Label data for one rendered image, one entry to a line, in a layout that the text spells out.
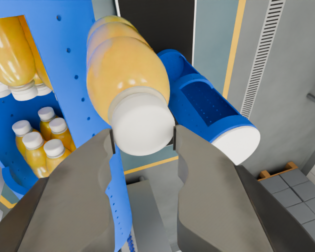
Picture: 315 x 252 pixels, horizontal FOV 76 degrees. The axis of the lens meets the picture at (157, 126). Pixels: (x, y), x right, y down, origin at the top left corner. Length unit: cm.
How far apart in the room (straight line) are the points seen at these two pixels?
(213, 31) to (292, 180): 303
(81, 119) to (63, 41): 13
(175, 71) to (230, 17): 62
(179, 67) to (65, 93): 134
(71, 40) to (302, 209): 382
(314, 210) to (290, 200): 31
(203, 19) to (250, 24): 45
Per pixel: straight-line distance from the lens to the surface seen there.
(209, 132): 88
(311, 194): 415
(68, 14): 34
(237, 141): 93
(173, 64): 160
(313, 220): 391
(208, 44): 187
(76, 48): 35
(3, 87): 47
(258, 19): 207
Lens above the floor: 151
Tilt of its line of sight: 46 degrees down
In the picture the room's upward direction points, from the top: 155 degrees clockwise
